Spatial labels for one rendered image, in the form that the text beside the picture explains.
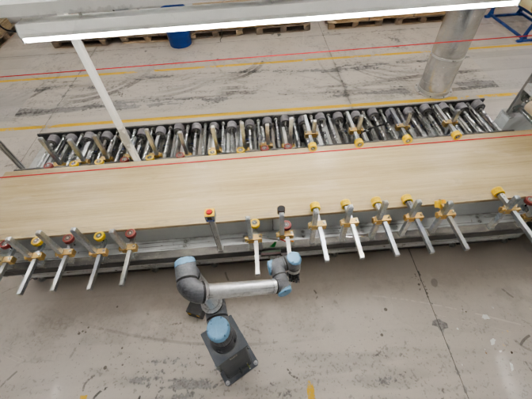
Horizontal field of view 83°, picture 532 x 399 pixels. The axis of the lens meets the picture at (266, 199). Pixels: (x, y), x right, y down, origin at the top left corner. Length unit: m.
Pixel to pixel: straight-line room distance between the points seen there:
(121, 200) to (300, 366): 2.10
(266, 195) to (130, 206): 1.18
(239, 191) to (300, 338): 1.43
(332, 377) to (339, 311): 0.56
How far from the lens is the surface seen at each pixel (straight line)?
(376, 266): 3.40
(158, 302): 3.33
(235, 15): 1.67
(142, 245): 2.92
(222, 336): 2.15
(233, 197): 2.63
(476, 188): 3.12
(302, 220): 2.66
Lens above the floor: 2.91
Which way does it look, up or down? 51 degrees down
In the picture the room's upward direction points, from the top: 4 degrees counter-clockwise
